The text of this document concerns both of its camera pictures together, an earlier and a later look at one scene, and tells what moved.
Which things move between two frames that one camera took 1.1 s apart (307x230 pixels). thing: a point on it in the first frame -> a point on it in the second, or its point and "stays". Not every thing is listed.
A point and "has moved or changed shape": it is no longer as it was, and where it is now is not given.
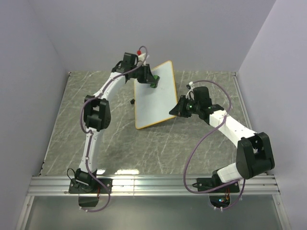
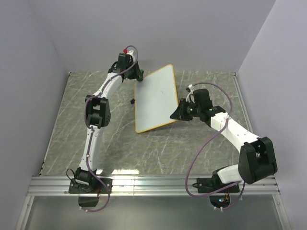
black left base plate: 95,187 stays
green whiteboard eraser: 157,78 has moved or changed shape
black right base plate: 206,184 stays
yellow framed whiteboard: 153,105 has moved or changed shape
